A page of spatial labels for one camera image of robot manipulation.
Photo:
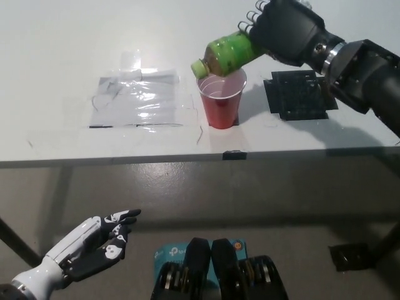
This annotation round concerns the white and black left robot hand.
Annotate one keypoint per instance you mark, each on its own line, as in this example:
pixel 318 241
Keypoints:
pixel 84 247

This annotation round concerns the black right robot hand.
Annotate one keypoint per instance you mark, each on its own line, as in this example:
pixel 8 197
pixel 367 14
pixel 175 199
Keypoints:
pixel 290 31

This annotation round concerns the green tea plastic bottle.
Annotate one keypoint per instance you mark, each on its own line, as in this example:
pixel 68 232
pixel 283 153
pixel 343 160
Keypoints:
pixel 231 51

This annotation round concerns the red plastic cup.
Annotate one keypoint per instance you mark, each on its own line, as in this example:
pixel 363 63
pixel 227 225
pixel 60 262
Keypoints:
pixel 220 109

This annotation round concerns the black table leg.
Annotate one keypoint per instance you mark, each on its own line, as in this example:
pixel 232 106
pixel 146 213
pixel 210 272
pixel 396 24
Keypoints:
pixel 18 242

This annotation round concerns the black tape square patch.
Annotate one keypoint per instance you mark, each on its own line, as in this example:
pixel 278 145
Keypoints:
pixel 297 97

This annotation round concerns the teal tp-link box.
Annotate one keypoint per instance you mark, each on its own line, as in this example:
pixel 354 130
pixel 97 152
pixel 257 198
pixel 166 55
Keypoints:
pixel 168 251

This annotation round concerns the small black tape strip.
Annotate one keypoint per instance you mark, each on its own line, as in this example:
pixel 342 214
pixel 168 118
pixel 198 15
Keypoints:
pixel 233 155

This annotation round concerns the taped clear plastic sheet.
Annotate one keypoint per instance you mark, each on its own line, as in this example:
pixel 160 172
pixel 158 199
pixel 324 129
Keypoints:
pixel 134 100

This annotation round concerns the black tape floor patch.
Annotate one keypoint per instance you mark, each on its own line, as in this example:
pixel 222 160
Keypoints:
pixel 348 257

